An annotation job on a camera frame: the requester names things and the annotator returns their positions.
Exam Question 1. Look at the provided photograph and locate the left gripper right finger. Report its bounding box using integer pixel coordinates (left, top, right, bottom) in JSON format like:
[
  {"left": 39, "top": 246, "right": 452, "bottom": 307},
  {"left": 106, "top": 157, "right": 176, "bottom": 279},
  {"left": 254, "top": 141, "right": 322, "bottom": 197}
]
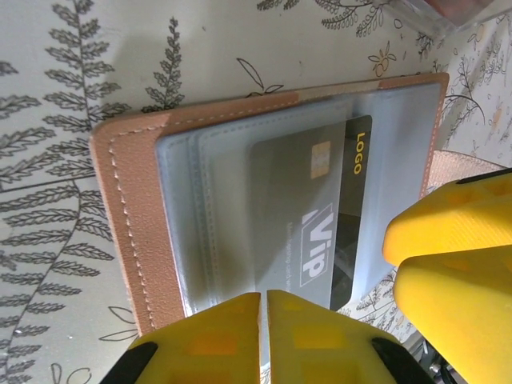
[{"left": 266, "top": 290, "right": 419, "bottom": 384}]

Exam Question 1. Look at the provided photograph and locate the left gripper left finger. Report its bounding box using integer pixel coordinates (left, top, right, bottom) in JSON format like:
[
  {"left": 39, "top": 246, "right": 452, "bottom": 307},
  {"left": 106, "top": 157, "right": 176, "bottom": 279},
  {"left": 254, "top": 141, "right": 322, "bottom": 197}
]
[{"left": 99, "top": 292, "right": 262, "bottom": 384}]

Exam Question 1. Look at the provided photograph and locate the black VIP card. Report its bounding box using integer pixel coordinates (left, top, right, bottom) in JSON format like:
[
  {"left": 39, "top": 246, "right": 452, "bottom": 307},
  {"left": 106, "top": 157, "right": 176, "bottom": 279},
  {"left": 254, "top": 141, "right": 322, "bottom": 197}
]
[{"left": 246, "top": 114, "right": 374, "bottom": 312}]

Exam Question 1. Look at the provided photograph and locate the pink leather card holder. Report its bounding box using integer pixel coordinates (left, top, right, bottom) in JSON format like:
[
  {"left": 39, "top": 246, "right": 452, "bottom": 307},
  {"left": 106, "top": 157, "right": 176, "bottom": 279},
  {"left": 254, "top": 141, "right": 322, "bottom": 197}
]
[{"left": 90, "top": 71, "right": 512, "bottom": 341}]

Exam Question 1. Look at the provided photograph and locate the clear acrylic card box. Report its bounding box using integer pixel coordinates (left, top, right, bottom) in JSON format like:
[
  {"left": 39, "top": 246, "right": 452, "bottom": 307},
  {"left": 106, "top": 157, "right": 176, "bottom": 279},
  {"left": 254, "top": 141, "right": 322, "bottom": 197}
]
[{"left": 391, "top": 0, "right": 512, "bottom": 37}]

